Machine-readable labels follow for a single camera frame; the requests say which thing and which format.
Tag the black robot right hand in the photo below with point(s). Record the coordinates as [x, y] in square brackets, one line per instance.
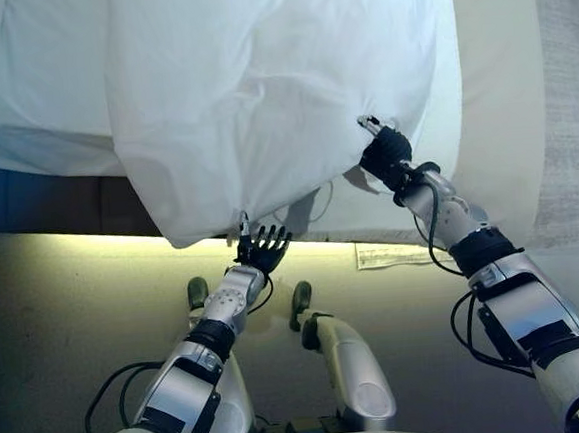
[387, 153]

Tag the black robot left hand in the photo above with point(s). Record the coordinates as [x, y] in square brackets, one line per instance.
[264, 248]

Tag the white duvet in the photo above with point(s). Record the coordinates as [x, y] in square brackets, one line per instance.
[260, 103]

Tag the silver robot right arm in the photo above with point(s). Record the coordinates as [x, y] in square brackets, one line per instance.
[527, 308]

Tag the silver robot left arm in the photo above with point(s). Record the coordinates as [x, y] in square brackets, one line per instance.
[182, 385]

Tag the white bed sheet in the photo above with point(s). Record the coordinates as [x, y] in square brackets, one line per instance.
[32, 71]

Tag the dark robot right foot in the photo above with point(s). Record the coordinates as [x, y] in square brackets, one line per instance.
[301, 298]

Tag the dark robot foot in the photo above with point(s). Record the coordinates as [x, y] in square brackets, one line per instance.
[197, 290]
[301, 298]

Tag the dark robot left foot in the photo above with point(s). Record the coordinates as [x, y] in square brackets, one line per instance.
[197, 290]

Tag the white printed rug label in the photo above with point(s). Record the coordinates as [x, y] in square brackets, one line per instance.
[398, 255]

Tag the silver robot right leg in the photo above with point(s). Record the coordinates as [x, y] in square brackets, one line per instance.
[351, 362]

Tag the silver robot leg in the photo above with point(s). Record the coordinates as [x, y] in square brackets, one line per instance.
[235, 416]
[351, 362]

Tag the silver robot left leg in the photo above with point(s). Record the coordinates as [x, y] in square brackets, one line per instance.
[235, 416]

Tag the grey rug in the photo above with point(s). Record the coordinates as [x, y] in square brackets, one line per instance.
[571, 104]

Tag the dark bed frame base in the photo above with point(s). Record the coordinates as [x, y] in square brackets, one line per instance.
[68, 204]

